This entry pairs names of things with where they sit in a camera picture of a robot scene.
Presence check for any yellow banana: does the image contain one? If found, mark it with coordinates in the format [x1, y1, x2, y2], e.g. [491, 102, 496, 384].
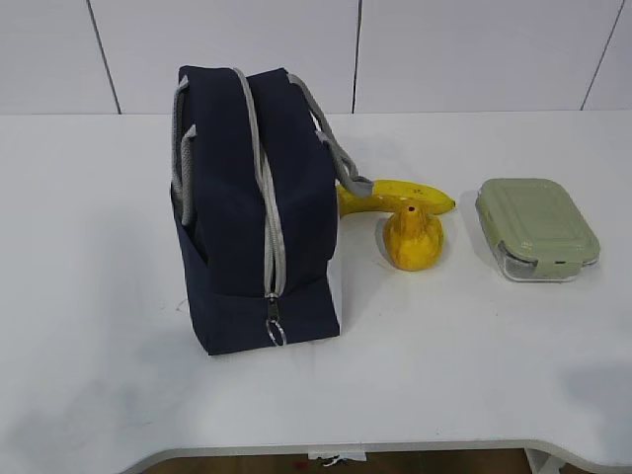
[337, 180, 456, 216]

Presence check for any navy blue lunch bag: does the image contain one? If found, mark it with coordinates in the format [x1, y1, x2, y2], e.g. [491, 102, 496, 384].
[170, 65, 373, 356]

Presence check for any yellow pear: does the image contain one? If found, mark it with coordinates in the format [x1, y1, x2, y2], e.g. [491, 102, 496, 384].
[383, 204, 444, 272]

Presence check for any green lid glass container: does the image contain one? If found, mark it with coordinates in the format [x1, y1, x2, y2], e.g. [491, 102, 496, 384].
[475, 178, 600, 282]

